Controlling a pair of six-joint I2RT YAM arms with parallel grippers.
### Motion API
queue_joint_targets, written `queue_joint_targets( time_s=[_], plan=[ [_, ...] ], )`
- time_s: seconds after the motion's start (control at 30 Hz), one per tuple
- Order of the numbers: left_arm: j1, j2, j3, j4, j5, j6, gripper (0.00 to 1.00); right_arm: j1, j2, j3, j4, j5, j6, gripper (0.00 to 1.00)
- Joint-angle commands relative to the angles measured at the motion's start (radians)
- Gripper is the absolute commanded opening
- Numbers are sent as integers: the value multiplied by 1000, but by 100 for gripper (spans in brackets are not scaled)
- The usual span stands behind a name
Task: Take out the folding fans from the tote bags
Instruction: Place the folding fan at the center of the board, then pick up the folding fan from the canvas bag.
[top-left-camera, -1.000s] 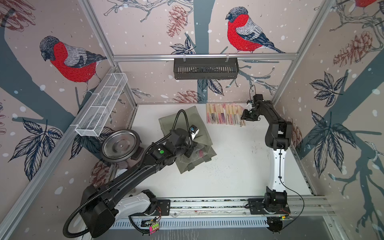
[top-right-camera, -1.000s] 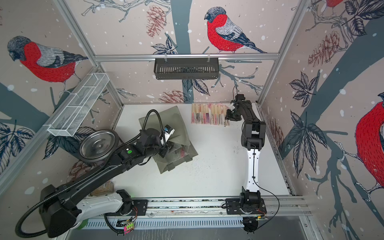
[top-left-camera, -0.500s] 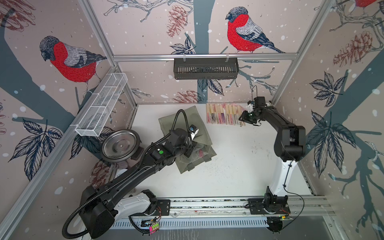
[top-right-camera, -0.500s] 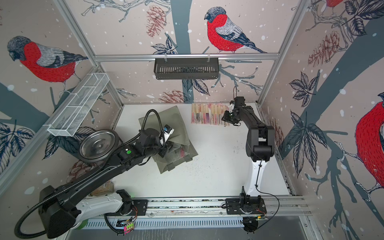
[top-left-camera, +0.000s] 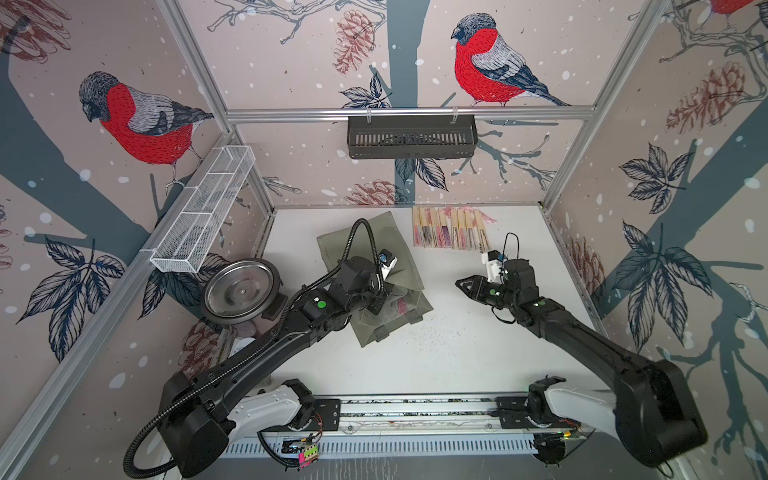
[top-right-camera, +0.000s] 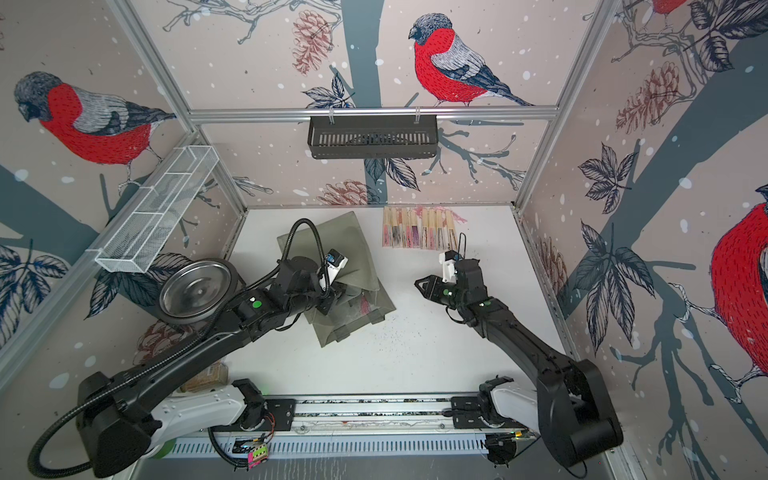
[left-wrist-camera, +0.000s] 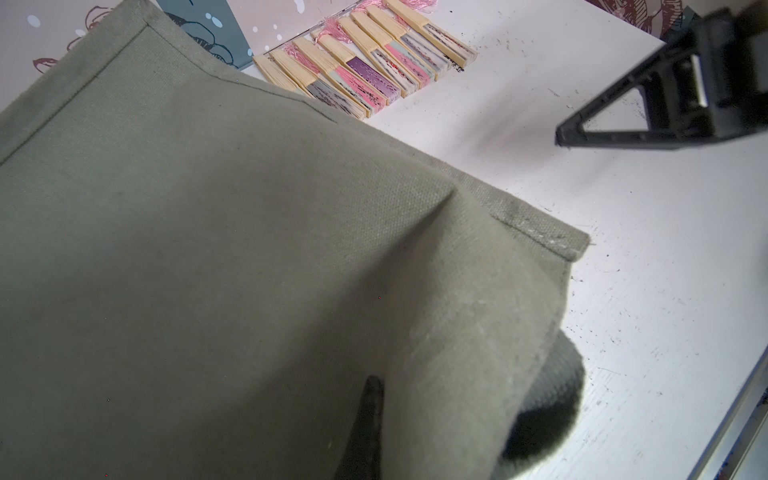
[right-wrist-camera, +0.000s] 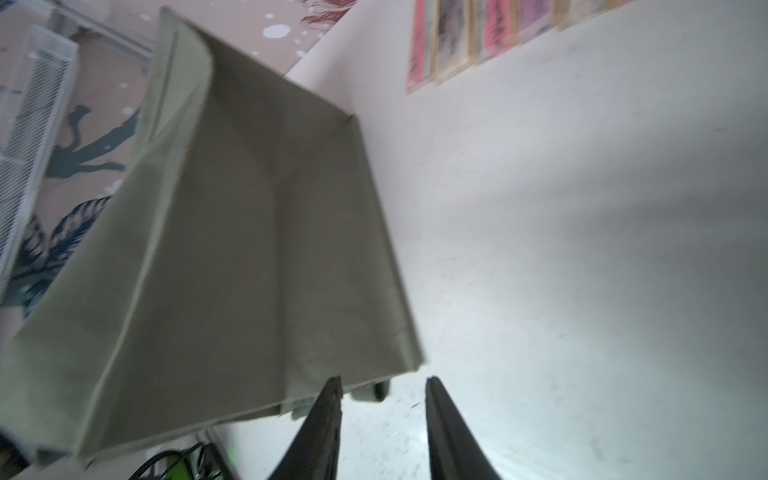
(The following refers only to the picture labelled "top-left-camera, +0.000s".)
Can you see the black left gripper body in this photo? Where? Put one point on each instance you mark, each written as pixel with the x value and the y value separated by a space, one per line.
pixel 378 298

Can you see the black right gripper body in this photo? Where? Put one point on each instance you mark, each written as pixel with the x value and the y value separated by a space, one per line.
pixel 500 295

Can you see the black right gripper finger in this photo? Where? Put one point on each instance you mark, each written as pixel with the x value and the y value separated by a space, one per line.
pixel 470 284
pixel 478 296

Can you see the pink tassel folding fan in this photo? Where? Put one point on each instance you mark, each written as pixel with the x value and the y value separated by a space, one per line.
pixel 403 308

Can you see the green canvas tote bag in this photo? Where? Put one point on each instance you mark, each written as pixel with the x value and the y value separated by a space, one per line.
pixel 352 254

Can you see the pink striped folding fan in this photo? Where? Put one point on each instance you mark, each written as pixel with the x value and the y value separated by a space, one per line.
pixel 460 224

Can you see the grey pink folding fan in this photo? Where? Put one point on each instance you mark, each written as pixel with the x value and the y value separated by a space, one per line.
pixel 471 233

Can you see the red blossom white folding fan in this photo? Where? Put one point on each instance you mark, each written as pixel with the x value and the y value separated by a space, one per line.
pixel 453 227

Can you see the pink wooden folding fan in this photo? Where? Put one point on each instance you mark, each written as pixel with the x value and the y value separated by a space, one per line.
pixel 418 239

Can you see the black grey wooden folding fan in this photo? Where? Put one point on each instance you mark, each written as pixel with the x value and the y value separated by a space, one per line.
pixel 425 228

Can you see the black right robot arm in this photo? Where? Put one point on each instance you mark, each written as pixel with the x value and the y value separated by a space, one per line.
pixel 627 375

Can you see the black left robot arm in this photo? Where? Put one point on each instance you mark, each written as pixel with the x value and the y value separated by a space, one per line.
pixel 199 416

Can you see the round steel plate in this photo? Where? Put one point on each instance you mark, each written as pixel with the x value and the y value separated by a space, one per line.
pixel 241 292

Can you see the black right base connector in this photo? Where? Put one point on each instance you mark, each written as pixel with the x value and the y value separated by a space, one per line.
pixel 550 449

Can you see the pink small circuit board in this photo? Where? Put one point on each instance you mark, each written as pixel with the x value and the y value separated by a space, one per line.
pixel 308 455

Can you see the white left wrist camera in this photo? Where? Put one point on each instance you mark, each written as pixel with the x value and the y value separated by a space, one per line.
pixel 386 262

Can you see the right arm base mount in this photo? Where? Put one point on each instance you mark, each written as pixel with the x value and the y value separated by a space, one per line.
pixel 531 410

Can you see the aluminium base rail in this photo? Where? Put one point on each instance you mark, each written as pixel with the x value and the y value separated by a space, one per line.
pixel 450 413

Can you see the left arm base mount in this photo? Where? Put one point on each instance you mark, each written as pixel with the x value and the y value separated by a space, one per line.
pixel 323 415

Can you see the black hanging wire basket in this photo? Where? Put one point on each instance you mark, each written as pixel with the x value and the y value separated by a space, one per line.
pixel 412 137

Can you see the white mesh wall shelf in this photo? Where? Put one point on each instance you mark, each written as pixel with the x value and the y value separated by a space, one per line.
pixel 185 246

